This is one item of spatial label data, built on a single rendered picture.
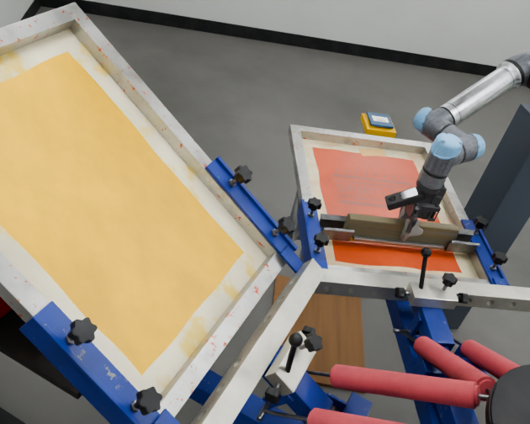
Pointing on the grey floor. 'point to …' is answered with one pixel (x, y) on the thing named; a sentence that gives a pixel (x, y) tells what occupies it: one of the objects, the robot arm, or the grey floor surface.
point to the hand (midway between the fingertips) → (399, 232)
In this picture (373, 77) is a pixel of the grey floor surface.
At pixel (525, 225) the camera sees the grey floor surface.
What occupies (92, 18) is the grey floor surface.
